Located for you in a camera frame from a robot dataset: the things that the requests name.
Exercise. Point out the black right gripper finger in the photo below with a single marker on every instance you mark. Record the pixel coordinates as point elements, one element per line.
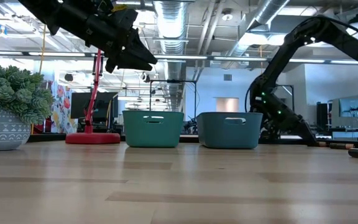
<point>311,132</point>
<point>308,137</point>

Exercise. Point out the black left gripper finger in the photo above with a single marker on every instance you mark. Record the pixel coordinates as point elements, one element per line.
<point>132,65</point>
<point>140,49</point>

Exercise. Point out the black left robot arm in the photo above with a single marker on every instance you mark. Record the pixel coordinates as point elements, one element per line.
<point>51,12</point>

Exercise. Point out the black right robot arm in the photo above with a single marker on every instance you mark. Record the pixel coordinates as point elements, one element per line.
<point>337,37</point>

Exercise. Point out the ceiling light strip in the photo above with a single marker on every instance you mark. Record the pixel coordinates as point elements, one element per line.
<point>182,57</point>
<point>241,59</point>
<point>57,54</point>

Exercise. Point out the blue plastic bin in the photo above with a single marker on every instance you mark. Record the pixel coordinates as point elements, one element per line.
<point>228,137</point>

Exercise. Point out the black computer monitor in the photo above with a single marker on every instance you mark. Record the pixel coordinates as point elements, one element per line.
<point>79,105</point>

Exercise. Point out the green plastic bin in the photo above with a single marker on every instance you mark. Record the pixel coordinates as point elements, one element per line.
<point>154,133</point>

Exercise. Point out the floral poster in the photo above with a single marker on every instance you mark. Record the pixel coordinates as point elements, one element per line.
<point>61,105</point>

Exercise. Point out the red desk lamp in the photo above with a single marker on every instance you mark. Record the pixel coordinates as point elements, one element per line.
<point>92,138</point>

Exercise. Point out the potted artificial succulent plant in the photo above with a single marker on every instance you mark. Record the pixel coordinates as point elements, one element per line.
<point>11,93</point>

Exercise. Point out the silver ventilation duct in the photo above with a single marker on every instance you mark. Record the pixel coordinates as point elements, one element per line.
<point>171,31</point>
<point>259,18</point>

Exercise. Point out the black aluminium table frame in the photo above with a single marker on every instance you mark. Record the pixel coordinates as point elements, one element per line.
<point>48,137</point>

